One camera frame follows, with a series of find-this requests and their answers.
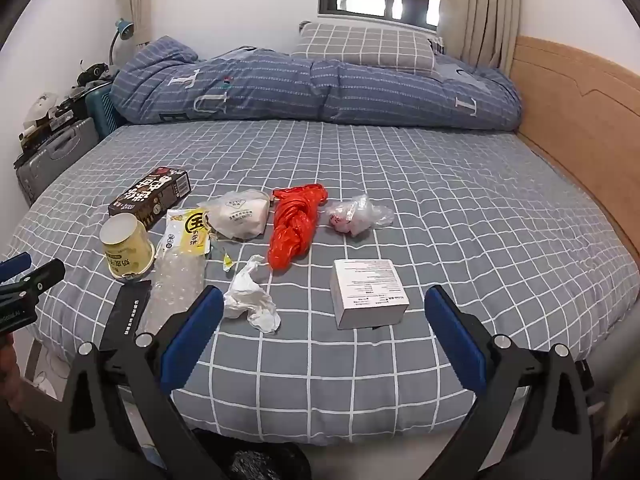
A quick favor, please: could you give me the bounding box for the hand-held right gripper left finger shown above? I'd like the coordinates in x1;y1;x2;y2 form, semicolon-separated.
56;285;231;480

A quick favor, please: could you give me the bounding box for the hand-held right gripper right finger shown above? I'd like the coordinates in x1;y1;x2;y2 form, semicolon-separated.
422;285;593;480

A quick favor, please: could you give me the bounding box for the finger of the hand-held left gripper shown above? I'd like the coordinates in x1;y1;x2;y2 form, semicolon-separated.
0;252;32;281
10;260;66;302

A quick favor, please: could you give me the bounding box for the clear bubble wrap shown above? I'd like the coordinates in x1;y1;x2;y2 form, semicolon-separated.
149;251;207;334

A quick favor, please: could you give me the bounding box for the white tissue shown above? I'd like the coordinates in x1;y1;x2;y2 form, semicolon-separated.
222;255;282;335

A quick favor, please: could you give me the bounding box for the black carton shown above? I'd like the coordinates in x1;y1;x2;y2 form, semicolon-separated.
100;280;152;356

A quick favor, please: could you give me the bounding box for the pale yellow paper cup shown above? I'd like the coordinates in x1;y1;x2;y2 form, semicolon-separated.
99;212;156;280

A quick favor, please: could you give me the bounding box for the yellow snack wrapper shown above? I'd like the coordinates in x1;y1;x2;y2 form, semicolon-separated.
159;207;212;261

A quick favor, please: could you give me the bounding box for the small white box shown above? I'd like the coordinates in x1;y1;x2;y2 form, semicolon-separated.
331;258;411;331

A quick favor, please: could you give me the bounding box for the white face mask packet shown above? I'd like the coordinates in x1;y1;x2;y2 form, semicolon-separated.
197;189;271;239

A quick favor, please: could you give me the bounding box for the brown cookie box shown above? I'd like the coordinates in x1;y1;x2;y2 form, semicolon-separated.
108;166;192;231

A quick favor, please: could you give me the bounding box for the red plastic bag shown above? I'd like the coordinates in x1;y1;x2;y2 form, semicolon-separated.
267;183;329;272

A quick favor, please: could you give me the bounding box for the black waste bin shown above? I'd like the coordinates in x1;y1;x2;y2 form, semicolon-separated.
190;427;312;480

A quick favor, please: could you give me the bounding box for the clear plastic bag with pink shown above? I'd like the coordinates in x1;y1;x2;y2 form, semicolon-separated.
326;194;396;237

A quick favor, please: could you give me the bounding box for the grey suitcase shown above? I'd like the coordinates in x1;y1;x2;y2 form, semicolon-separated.
15;117;101;206

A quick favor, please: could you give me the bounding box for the dark clutter pile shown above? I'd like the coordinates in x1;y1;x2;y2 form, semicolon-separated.
17;92;89;153

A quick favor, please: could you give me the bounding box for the white crumpled item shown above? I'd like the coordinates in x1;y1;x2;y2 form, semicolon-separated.
24;91;60;127

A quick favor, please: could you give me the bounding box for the bed with grey checked sheet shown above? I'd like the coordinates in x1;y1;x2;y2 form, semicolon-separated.
2;119;640;447

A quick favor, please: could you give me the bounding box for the teal suitcase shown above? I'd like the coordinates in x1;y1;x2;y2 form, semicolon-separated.
85;80;124;141

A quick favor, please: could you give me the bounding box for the blue striped quilt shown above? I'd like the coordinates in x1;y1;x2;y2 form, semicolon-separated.
110;36;524;133

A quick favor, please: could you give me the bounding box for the blue desk lamp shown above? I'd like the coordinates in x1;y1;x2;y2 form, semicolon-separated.
109;18;135;68

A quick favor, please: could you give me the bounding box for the grey checked pillow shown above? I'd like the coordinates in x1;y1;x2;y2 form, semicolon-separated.
290;21;446;75

